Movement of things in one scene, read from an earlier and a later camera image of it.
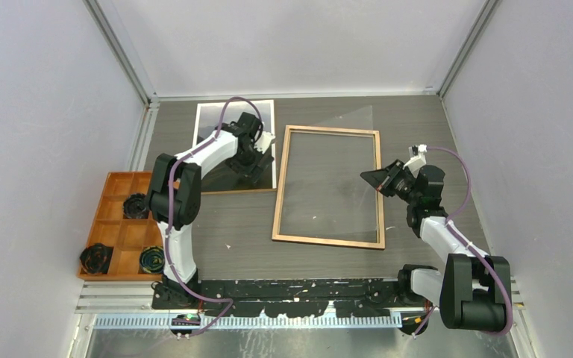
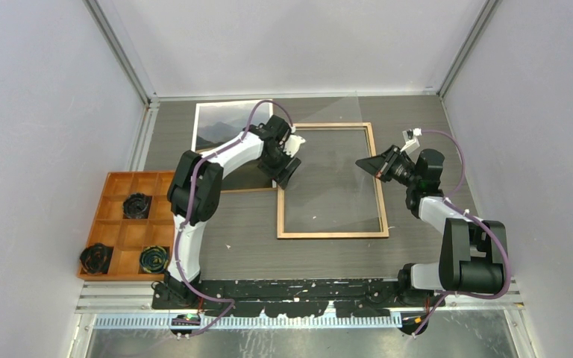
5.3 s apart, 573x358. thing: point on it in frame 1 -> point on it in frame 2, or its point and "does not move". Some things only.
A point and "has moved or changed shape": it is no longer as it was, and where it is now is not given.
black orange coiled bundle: [95, 259] does not move
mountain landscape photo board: [223, 178] does not move
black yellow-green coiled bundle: [152, 259] does not move
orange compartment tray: [127, 236] does not move
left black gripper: [253, 171] -> [282, 178]
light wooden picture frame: [276, 235] has moved or changed shape
